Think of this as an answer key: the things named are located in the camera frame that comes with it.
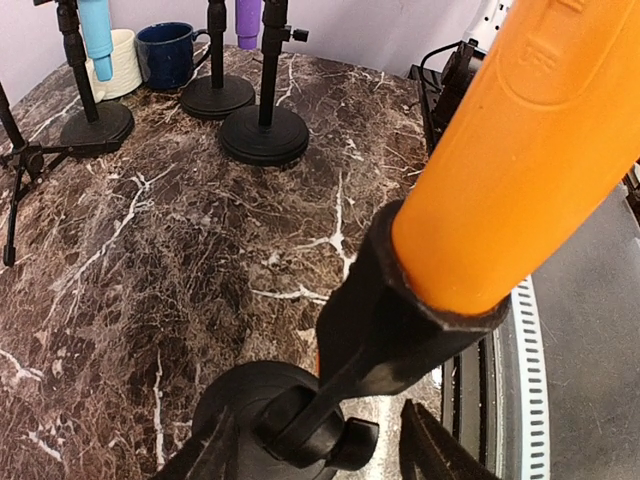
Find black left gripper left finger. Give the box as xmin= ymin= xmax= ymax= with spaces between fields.
xmin=159 ymin=407 xmax=239 ymax=480

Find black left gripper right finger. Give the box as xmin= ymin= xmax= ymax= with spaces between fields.
xmin=399 ymin=399 xmax=495 ymax=480

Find black round-base stand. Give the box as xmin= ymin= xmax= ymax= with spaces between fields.
xmin=56 ymin=0 xmax=135 ymax=145
xmin=219 ymin=1 xmax=310 ymax=167
xmin=192 ymin=201 xmax=509 ymax=479
xmin=180 ymin=0 xmax=255 ymax=120

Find orange microphone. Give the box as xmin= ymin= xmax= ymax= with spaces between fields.
xmin=392 ymin=1 xmax=639 ymax=315

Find purple microphone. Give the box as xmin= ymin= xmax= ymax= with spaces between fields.
xmin=235 ymin=0 xmax=262 ymax=50

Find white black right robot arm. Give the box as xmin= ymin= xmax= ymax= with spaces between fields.
xmin=410 ymin=0 xmax=514 ymax=155

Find black tripod microphone stand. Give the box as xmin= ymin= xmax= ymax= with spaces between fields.
xmin=1 ymin=88 xmax=122 ymax=267

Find black round-base stand, blue mic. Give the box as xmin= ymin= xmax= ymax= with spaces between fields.
xmin=56 ymin=0 xmax=135 ymax=145

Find light blue microphone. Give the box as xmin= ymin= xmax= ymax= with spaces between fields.
xmin=77 ymin=0 xmax=114 ymax=82

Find cream ceramic mug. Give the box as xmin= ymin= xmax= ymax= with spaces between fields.
xmin=85 ymin=29 xmax=143 ymax=103

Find dark blue ceramic mug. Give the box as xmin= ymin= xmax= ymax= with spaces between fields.
xmin=135 ymin=22 xmax=210 ymax=91

